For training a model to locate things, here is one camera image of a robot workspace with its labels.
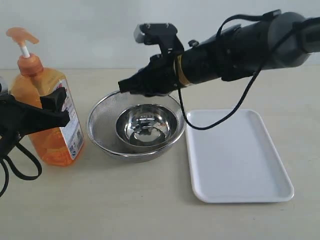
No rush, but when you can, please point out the white rectangular plastic tray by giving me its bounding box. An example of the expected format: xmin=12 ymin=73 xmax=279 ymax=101
xmin=185 ymin=109 xmax=295 ymax=204

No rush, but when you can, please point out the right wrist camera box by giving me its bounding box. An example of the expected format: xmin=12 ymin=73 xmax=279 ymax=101
xmin=133 ymin=23 xmax=185 ymax=56

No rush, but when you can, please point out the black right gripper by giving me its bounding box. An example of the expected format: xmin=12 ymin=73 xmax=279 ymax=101
xmin=118 ymin=53 xmax=182 ymax=97

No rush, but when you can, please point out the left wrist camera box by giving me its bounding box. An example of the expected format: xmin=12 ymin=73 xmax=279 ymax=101
xmin=0 ymin=76 xmax=10 ymax=96

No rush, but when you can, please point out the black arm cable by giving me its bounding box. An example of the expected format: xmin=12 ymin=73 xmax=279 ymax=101
xmin=0 ymin=134 xmax=43 ymax=198
xmin=176 ymin=9 xmax=320 ymax=130

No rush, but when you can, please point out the orange soap pump bottle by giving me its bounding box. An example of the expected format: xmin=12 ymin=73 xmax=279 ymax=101
xmin=6 ymin=27 xmax=84 ymax=166

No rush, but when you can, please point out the steel mesh strainer basket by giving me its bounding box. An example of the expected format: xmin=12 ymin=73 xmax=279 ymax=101
xmin=86 ymin=91 xmax=186 ymax=163

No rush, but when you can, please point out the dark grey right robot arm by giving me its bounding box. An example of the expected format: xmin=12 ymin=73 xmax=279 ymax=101
xmin=118 ymin=10 xmax=320 ymax=97

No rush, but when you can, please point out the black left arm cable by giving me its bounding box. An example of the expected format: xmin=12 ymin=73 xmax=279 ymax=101
xmin=0 ymin=134 xmax=43 ymax=198

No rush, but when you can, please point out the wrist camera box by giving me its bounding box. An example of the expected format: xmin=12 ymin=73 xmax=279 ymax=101
xmin=0 ymin=76 xmax=10 ymax=96
xmin=133 ymin=23 xmax=185 ymax=56

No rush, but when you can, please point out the small stainless steel bowl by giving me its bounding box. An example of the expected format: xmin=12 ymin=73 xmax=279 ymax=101
xmin=115 ymin=104 xmax=179 ymax=153

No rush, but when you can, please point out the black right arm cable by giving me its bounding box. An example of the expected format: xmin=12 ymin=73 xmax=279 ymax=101
xmin=176 ymin=9 xmax=320 ymax=130

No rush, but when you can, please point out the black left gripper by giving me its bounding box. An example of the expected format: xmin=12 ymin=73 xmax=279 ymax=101
xmin=0 ymin=87 xmax=70 ymax=155

